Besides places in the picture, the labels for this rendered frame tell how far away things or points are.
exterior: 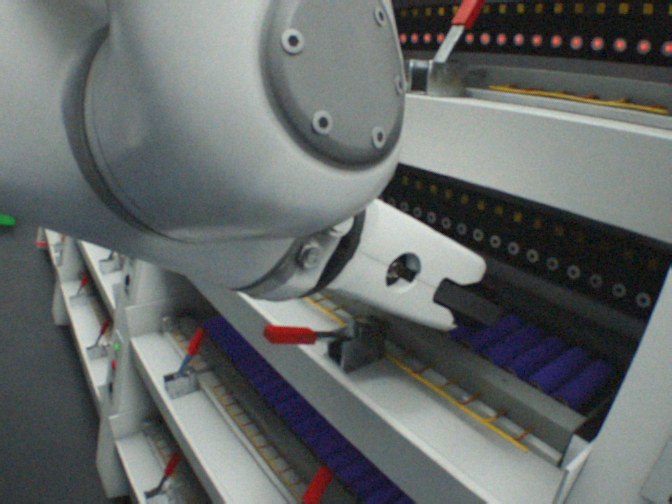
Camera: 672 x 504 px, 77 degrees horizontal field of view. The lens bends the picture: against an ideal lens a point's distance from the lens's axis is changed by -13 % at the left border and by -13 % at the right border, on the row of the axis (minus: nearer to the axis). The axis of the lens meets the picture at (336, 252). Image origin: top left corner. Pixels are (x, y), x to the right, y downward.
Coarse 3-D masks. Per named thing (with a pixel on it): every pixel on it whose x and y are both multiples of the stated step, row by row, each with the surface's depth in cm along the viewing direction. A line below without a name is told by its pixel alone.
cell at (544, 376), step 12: (576, 348) 33; (564, 360) 31; (576, 360) 31; (588, 360) 32; (540, 372) 30; (552, 372) 30; (564, 372) 30; (576, 372) 31; (540, 384) 29; (552, 384) 29; (564, 384) 30
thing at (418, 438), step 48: (528, 288) 40; (336, 384) 32; (384, 384) 32; (432, 384) 32; (384, 432) 29; (432, 432) 27; (480, 432) 27; (576, 432) 23; (432, 480) 26; (480, 480) 24; (528, 480) 24
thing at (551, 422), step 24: (360, 312) 38; (384, 312) 36; (408, 336) 34; (432, 336) 33; (432, 360) 32; (456, 360) 31; (480, 360) 31; (456, 384) 31; (480, 384) 29; (504, 384) 28; (504, 408) 28; (528, 408) 26; (552, 408) 26; (528, 432) 26; (552, 432) 25
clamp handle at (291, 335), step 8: (264, 328) 30; (272, 328) 29; (280, 328) 30; (288, 328) 30; (296, 328) 31; (304, 328) 31; (352, 328) 33; (264, 336) 30; (272, 336) 29; (280, 336) 29; (288, 336) 30; (296, 336) 30; (304, 336) 30; (312, 336) 31; (320, 336) 31; (328, 336) 32; (336, 336) 32; (344, 336) 33; (352, 336) 34; (288, 344) 30; (296, 344) 30; (304, 344) 31; (312, 344) 31
